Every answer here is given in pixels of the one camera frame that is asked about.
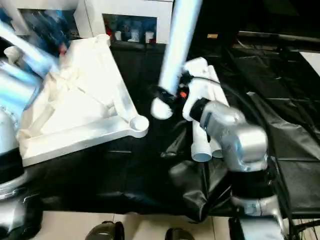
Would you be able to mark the white plastic table leg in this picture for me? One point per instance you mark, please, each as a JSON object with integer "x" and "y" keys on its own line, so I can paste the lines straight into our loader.
{"x": 218, "y": 149}
{"x": 201, "y": 150}
{"x": 180, "y": 40}
{"x": 223, "y": 92}

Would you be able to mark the white plastic table top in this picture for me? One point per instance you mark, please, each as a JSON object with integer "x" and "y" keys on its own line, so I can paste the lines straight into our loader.
{"x": 85, "y": 105}

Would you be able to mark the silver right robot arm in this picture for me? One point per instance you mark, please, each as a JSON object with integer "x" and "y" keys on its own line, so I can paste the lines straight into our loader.
{"x": 240, "y": 145}

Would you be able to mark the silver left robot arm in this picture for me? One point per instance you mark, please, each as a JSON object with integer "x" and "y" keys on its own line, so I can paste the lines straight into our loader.
{"x": 12, "y": 100}

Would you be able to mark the white cabinet with glass doors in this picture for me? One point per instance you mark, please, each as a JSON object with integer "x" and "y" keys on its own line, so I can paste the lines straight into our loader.
{"x": 130, "y": 7}

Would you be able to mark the black plastic mat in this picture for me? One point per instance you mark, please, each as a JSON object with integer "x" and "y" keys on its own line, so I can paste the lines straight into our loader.
{"x": 135, "y": 180}

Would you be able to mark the white flat board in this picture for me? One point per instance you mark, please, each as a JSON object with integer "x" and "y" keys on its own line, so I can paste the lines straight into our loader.
{"x": 311, "y": 62}

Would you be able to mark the person's black shoes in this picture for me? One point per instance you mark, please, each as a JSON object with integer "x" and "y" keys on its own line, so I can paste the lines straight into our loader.
{"x": 105, "y": 231}
{"x": 179, "y": 233}

